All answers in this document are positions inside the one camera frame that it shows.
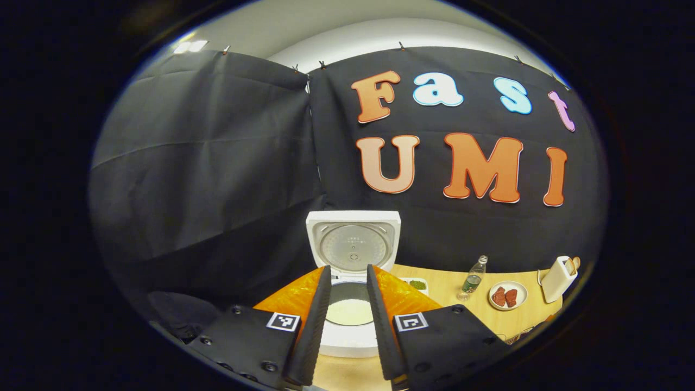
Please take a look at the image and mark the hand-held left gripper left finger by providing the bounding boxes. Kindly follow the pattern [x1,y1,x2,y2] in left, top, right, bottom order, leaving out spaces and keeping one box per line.
[187,264,332,389]

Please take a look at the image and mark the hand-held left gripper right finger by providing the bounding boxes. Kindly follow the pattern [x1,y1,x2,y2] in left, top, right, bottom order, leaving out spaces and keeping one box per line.
[367,264,511,389]

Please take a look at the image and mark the white rice pile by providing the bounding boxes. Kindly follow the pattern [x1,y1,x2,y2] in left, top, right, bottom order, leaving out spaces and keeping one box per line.
[328,299,375,326]

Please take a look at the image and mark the white rice cooker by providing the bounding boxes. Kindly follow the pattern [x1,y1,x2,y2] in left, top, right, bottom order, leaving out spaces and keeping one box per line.
[306,211,402,359]

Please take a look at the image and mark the metal wire chopstick holder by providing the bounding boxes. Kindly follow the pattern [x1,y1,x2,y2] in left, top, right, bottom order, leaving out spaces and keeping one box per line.
[502,325,541,346]

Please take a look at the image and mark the clear plastic water bottle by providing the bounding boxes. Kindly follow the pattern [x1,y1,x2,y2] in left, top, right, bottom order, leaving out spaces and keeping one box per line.
[457,255,488,301]

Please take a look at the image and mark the white round plate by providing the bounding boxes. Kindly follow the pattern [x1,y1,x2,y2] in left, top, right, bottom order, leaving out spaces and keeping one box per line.
[488,280,528,311]

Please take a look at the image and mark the white toaster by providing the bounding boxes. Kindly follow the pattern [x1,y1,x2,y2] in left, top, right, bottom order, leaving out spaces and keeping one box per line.
[540,256,579,304]

